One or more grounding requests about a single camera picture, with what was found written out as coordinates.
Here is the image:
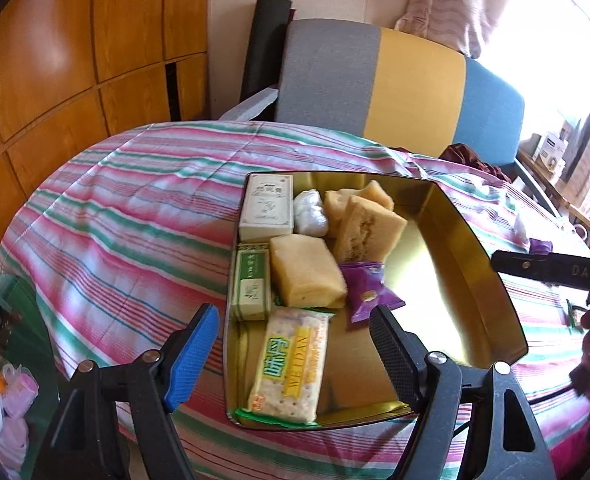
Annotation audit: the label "wooden wardrobe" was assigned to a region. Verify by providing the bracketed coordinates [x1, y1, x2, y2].
[0, 0, 212, 261]

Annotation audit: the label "yellow sponge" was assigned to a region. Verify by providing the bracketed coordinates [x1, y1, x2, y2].
[269, 235, 349, 309]
[324, 189, 358, 238]
[332, 195, 408, 265]
[342, 181, 395, 211]

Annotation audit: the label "pink ribbon gift bag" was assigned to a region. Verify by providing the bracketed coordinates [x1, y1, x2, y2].
[0, 364, 42, 467]

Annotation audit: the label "striped blanket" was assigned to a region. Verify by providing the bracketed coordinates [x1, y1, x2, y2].
[0, 120, 590, 480]

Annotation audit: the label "pale patterned curtain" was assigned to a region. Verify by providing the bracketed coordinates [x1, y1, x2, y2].
[394, 0, 512, 59]

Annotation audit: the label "dark red cloth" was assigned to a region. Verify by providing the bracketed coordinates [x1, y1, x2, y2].
[440, 143, 512, 182]

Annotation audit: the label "green and white carton box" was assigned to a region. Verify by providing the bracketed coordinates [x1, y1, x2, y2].
[230, 242, 275, 322]

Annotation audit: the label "black rolled mat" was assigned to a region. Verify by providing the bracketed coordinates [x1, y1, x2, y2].
[240, 0, 296, 122]

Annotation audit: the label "green glass side table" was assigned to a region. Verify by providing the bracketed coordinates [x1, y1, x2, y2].
[0, 274, 72, 480]

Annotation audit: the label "window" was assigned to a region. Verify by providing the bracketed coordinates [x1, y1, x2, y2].
[480, 0, 590, 137]

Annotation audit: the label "wooden side shelf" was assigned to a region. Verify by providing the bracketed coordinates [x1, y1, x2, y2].
[518, 147, 590, 243]

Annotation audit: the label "white cardboard box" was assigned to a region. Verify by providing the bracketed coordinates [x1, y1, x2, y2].
[536, 131, 569, 174]

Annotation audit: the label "gold metal tin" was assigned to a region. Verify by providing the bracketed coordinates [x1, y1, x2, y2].
[223, 171, 528, 431]

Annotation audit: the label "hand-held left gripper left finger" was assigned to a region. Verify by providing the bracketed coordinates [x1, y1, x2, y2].
[32, 302, 221, 480]

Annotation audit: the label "white plastic-wrapped snack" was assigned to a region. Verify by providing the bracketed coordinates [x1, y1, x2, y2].
[512, 210, 532, 247]
[293, 189, 329, 237]

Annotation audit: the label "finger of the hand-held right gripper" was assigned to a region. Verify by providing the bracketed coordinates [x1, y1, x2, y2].
[492, 251, 563, 286]

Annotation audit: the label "green-edged cracker packet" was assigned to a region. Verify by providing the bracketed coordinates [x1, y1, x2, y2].
[235, 305, 337, 429]

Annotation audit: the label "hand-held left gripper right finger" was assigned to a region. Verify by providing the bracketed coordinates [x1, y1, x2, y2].
[369, 304, 558, 480]

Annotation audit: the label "blue yellow grey chair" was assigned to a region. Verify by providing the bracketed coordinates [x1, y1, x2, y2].
[220, 19, 562, 217]

